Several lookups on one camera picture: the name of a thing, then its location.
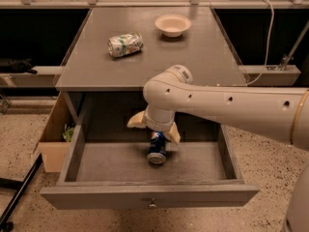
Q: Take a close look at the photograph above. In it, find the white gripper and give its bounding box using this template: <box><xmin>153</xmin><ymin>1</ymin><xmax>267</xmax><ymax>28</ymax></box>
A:
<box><xmin>126</xmin><ymin>105</ymin><xmax>181</xmax><ymax>144</ymax></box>

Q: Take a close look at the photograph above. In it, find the blue pepsi can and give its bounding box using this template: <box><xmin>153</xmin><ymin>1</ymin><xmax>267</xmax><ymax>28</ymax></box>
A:
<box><xmin>147</xmin><ymin>131</ymin><xmax>166</xmax><ymax>164</ymax></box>

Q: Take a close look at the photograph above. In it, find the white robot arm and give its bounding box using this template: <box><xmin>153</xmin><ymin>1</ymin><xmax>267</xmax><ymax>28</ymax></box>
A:
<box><xmin>127</xmin><ymin>65</ymin><xmax>309</xmax><ymax>151</ymax></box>

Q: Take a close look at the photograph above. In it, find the grey open top drawer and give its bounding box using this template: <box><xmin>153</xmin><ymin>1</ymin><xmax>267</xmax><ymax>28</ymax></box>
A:
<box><xmin>42</xmin><ymin>92</ymin><xmax>259</xmax><ymax>209</ymax></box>

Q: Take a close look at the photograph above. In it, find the green white soda can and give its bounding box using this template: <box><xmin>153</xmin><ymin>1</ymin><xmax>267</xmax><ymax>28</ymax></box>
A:
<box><xmin>108</xmin><ymin>33</ymin><xmax>143</xmax><ymax>58</ymax></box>

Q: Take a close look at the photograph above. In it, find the grey wooden cabinet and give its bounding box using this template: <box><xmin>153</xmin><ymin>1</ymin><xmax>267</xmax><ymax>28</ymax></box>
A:
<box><xmin>55</xmin><ymin>6</ymin><xmax>248</xmax><ymax>125</ymax></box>

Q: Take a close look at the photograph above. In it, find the green snack bag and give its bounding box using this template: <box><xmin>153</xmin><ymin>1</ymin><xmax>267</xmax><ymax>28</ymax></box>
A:
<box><xmin>63</xmin><ymin>124</ymin><xmax>74</xmax><ymax>142</ymax></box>

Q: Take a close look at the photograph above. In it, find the white paper bowl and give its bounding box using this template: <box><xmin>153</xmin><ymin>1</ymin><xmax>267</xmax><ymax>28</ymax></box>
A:
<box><xmin>154</xmin><ymin>14</ymin><xmax>191</xmax><ymax>38</ymax></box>

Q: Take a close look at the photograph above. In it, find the brown cardboard box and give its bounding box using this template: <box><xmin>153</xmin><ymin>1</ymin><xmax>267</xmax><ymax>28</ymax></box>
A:
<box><xmin>38</xmin><ymin>93</ymin><xmax>73</xmax><ymax>173</ymax></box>

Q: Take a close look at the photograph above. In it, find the metal diagonal brace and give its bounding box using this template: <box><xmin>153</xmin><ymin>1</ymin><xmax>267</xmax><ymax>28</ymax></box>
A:
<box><xmin>278</xmin><ymin>19</ymin><xmax>309</xmax><ymax>71</ymax></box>

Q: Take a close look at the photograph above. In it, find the black object on ledge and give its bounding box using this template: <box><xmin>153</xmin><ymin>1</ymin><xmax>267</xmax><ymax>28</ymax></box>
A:
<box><xmin>0</xmin><ymin>58</ymin><xmax>38</xmax><ymax>74</ymax></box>

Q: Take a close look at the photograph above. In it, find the black stand leg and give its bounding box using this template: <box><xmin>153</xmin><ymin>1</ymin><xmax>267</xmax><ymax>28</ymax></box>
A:
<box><xmin>0</xmin><ymin>155</ymin><xmax>42</xmax><ymax>232</ymax></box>

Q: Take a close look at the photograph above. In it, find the white cable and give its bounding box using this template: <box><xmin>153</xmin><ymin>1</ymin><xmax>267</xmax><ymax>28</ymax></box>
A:
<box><xmin>246</xmin><ymin>0</ymin><xmax>275</xmax><ymax>86</ymax></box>

